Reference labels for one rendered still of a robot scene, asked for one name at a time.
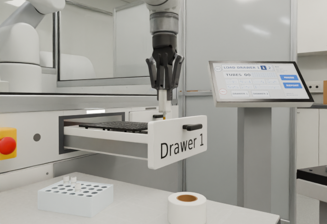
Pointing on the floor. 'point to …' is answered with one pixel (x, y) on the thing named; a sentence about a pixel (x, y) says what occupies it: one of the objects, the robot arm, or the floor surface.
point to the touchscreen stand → (254, 158)
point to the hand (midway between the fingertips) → (164, 100)
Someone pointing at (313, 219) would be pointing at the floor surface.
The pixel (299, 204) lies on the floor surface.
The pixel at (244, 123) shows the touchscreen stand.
